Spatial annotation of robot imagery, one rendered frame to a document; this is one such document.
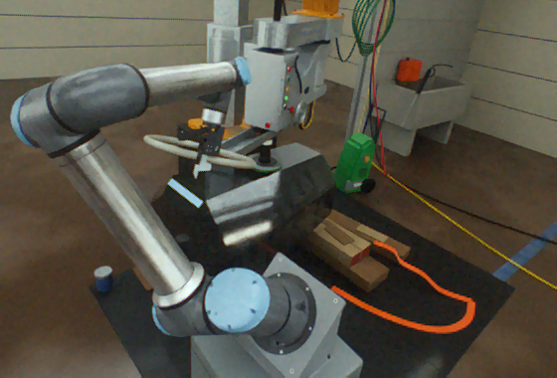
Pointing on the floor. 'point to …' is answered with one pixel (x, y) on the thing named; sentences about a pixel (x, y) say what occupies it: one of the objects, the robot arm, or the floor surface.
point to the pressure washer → (357, 161)
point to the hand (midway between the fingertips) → (195, 173)
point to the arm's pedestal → (245, 365)
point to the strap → (412, 321)
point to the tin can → (103, 279)
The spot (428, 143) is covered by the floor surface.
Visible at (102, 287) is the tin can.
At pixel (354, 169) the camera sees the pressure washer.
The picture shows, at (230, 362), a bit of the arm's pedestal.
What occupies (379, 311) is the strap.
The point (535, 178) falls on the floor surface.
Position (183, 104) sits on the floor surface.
